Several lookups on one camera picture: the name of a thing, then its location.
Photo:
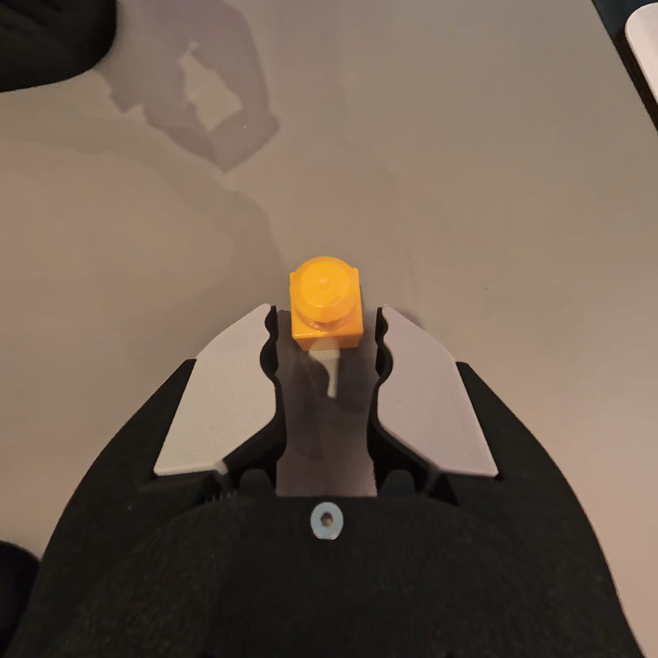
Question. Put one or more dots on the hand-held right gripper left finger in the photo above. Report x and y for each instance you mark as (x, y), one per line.
(216, 411)

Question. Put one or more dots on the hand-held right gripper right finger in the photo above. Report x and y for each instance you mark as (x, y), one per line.
(437, 411)

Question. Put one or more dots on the orange mega block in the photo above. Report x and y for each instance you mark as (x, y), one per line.
(326, 303)

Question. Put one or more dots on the black oval pad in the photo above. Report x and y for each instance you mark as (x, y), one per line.
(46, 41)

